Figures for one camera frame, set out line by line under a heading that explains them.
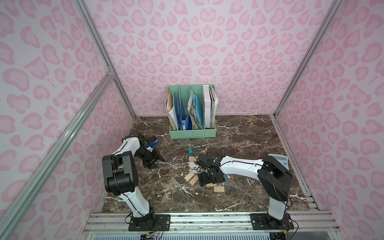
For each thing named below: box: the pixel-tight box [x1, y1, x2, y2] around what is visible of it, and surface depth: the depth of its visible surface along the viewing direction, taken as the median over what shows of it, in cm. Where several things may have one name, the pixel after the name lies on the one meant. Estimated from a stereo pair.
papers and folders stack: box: [164, 84, 219, 131], surface depth 100 cm
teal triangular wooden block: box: [188, 147, 196, 156], surface depth 100 cm
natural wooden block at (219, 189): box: [213, 186, 225, 192], surface depth 86 cm
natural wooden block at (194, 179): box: [189, 175, 199, 186], surface depth 87 cm
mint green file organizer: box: [167, 84, 217, 140], surface depth 103 cm
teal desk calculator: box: [268, 154, 290, 171], surface depth 94 cm
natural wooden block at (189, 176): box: [184, 171, 195, 182], surface depth 90 cm
